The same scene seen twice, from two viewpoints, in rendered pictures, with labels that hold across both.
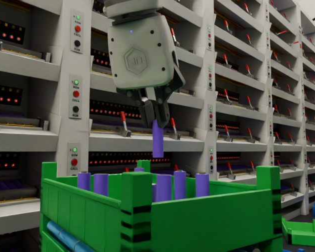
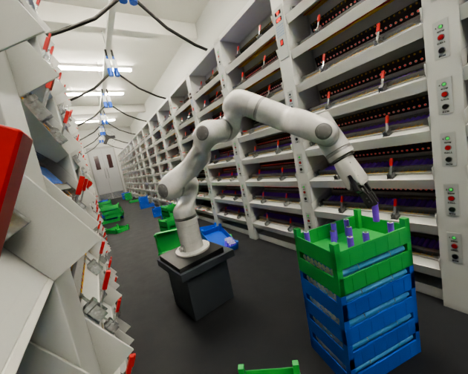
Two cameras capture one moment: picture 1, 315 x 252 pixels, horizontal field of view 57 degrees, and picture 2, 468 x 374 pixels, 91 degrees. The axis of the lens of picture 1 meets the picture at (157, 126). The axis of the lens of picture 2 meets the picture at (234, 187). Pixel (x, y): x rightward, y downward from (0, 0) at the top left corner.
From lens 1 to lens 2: 0.88 m
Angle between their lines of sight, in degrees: 107
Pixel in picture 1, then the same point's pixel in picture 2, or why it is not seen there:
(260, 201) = (325, 253)
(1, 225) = not seen: hidden behind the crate
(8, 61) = (392, 140)
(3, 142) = (396, 184)
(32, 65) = (408, 137)
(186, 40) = not seen: outside the picture
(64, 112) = (437, 163)
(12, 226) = not seen: hidden behind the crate
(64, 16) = (430, 91)
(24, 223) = (414, 228)
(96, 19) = not seen: outside the picture
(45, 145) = (425, 185)
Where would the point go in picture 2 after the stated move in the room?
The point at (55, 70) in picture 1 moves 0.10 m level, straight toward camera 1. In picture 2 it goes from (427, 134) to (403, 139)
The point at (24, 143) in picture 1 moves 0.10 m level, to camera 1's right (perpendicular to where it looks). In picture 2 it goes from (408, 185) to (421, 188)
